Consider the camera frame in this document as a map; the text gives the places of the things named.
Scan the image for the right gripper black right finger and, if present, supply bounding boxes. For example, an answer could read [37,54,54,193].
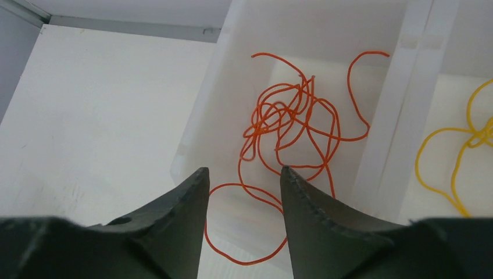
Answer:
[280,166,492,278]

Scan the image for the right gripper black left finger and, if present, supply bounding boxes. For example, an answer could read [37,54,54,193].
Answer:
[1,167,210,278]

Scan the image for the yellow wire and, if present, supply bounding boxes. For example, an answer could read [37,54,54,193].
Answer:
[414,78,493,219]

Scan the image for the white three-compartment tray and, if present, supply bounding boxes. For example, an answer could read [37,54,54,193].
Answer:
[171,1,492,271]

